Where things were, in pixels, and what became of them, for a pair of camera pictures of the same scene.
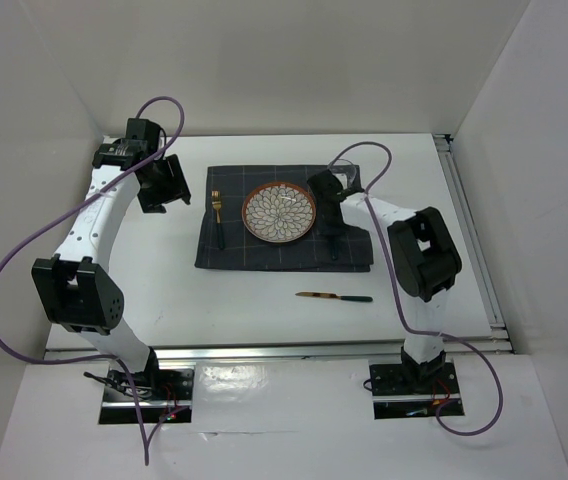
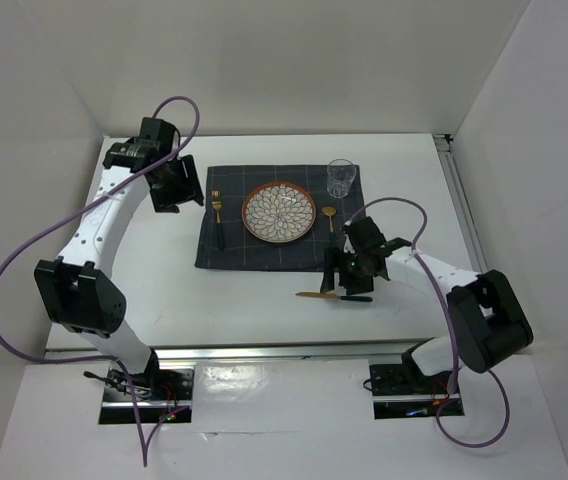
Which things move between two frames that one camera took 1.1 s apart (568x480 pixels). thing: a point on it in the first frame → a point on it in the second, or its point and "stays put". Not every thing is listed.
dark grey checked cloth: [227, 244] stays put
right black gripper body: [332, 227] → [353, 273]
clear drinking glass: [345, 171] stays put
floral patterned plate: [279, 212] stays put
